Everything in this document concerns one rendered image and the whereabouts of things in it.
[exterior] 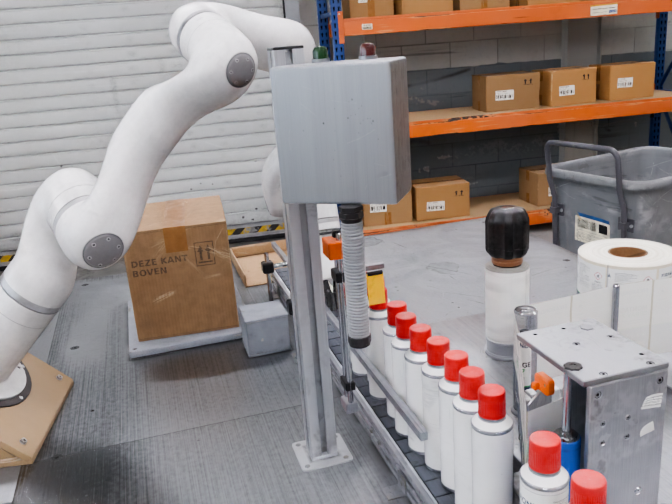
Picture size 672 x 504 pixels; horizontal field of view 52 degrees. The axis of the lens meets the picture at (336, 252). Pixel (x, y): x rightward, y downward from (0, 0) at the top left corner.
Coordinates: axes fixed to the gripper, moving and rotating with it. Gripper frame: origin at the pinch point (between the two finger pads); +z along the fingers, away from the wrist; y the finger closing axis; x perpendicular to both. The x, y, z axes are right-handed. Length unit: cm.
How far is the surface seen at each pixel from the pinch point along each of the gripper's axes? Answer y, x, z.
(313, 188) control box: -14, -57, -18
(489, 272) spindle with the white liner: 23.9, -29.7, -1.4
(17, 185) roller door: -126, 392, -110
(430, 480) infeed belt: -3, -53, 26
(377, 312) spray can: -1.3, -35.7, 1.9
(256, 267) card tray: -7, 66, -12
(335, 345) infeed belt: -2.8, -6.4, 9.1
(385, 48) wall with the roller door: 159, 349, -175
